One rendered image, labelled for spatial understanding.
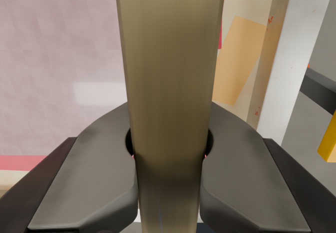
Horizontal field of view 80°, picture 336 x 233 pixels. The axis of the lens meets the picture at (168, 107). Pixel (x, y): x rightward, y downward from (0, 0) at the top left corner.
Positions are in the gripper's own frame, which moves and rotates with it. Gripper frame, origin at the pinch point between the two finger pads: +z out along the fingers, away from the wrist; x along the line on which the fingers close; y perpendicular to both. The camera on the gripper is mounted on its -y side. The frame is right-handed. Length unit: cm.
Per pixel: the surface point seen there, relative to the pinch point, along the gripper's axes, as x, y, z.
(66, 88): -14.0, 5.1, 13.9
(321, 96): 29.9, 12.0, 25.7
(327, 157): 25.5, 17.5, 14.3
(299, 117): 89, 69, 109
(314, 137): 105, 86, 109
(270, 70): 10.9, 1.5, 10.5
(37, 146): -21.1, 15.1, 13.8
